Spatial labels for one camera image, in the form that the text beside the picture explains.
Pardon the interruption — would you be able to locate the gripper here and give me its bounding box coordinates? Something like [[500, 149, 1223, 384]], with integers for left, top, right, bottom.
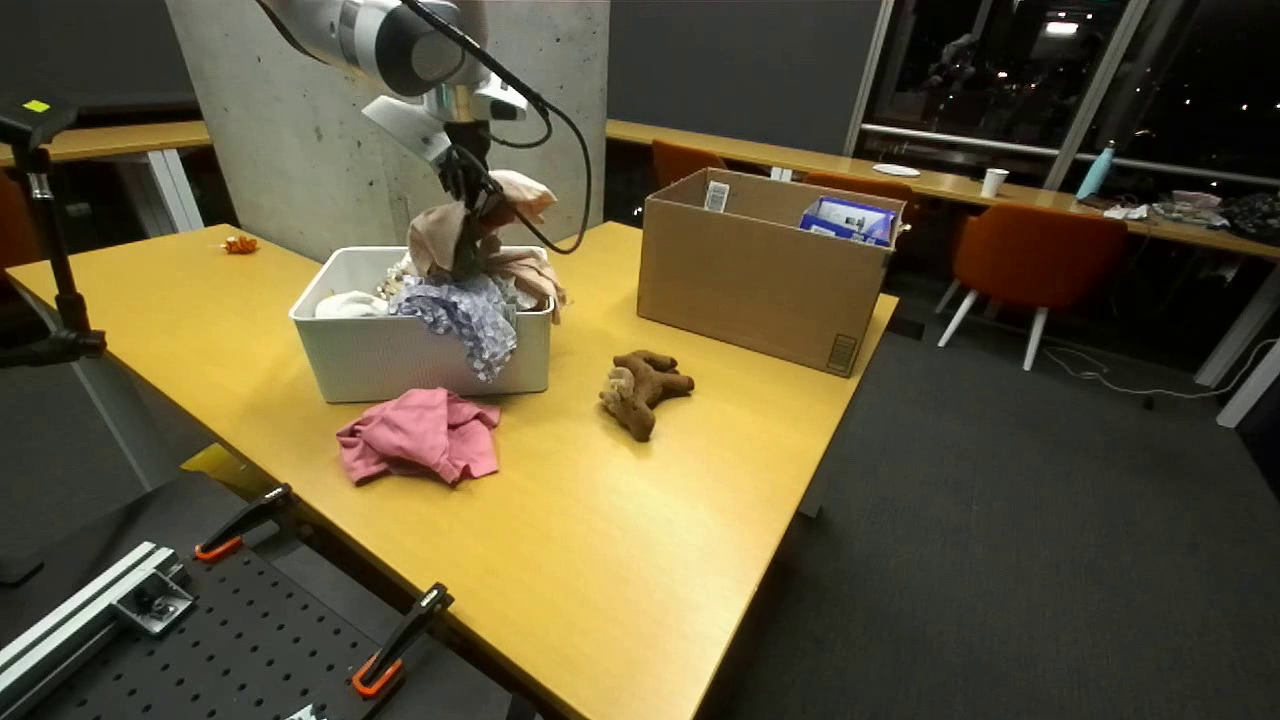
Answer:
[[437, 120, 507, 223]]

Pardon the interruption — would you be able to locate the peach coloured cloth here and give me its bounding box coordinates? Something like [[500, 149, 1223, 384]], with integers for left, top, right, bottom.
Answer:
[[406, 169, 568, 325]]

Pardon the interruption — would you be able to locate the white laundry basket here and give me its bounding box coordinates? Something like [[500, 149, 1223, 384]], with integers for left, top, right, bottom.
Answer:
[[289, 245, 555, 405]]

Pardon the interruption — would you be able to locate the blue floral cloth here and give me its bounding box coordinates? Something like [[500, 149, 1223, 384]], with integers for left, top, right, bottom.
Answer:
[[389, 274, 520, 384]]

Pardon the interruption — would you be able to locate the white cloth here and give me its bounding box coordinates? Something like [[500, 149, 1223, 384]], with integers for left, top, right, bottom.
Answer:
[[314, 289, 390, 320]]

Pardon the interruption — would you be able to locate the orange chair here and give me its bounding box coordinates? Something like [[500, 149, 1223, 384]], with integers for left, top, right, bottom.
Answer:
[[936, 202, 1130, 373], [651, 138, 729, 190], [804, 171, 917, 203]]

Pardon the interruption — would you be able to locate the pink cloth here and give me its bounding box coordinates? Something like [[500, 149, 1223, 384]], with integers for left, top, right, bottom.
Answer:
[[335, 387, 502, 488]]

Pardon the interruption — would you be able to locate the brown plush toy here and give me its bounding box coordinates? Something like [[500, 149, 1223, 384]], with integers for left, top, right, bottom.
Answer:
[[598, 349, 696, 443]]

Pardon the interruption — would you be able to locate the cardboard box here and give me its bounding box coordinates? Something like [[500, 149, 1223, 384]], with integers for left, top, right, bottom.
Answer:
[[636, 167, 908, 379]]

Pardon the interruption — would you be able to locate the wooden desk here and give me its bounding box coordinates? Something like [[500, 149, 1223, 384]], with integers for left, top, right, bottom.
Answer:
[[0, 120, 213, 233]]

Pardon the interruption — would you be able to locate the blue and white box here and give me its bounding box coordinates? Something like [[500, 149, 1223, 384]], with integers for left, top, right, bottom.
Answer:
[[799, 195, 899, 248]]

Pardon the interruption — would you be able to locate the black and orange clamp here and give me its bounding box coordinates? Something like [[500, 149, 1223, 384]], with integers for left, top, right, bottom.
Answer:
[[349, 582, 455, 699], [192, 482, 294, 563]]

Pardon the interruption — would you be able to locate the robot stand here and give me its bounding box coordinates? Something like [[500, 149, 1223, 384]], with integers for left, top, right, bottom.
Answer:
[[0, 468, 526, 720]]

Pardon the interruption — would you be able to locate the window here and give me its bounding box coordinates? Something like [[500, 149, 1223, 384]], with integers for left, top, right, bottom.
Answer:
[[858, 0, 1280, 191]]

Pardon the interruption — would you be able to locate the long wooden counter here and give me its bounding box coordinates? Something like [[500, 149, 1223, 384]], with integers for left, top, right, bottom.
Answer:
[[605, 119, 1280, 263]]

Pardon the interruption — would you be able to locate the teal bottle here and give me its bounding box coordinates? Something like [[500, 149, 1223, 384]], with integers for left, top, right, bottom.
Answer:
[[1075, 140, 1117, 201]]

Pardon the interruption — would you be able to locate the heap of clothes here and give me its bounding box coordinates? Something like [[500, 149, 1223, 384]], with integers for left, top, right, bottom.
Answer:
[[1104, 189, 1280, 239]]

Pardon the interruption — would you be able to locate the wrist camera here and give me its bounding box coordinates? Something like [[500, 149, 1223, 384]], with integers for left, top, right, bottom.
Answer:
[[474, 76, 530, 124]]

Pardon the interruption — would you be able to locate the camera on mount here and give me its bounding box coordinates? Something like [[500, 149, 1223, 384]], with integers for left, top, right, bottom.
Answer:
[[0, 94, 108, 370]]

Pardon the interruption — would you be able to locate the aluminium rail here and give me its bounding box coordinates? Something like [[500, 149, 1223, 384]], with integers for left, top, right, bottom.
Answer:
[[0, 541, 197, 717]]

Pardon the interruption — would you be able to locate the white cable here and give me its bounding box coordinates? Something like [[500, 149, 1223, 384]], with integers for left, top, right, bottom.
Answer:
[[1044, 338, 1280, 403]]

